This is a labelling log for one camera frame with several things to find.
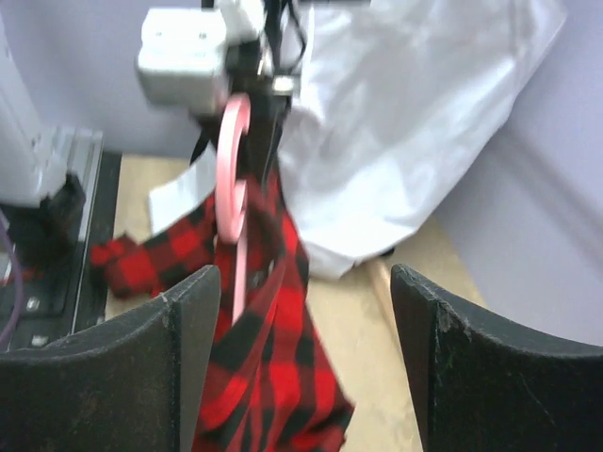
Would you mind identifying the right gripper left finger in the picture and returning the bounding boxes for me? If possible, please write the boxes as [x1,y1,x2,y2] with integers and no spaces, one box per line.
[1,266,220,451]

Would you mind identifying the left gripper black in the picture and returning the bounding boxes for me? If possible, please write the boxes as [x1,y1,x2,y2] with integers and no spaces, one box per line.
[225,1,302,179]

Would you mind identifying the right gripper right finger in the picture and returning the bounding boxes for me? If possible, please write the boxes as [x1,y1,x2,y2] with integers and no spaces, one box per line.
[390,265,602,451]

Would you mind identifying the pink plastic hanger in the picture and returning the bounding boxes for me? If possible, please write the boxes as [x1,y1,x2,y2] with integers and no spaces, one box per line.
[215,94,251,324]

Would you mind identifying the red black plaid shirt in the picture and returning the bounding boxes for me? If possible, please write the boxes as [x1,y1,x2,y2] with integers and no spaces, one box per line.
[90,172,353,451]

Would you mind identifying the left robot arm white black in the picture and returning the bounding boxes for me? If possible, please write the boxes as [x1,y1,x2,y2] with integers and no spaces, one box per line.
[1,1,300,266]

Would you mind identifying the white hanging shirt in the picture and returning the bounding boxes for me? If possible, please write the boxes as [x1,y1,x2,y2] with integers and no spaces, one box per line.
[148,0,568,282]

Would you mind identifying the wooden clothes rack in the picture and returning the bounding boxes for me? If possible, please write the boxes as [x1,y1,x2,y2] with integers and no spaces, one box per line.
[366,258,396,331]

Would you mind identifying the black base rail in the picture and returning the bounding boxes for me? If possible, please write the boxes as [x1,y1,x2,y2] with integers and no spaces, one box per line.
[1,152,122,352]

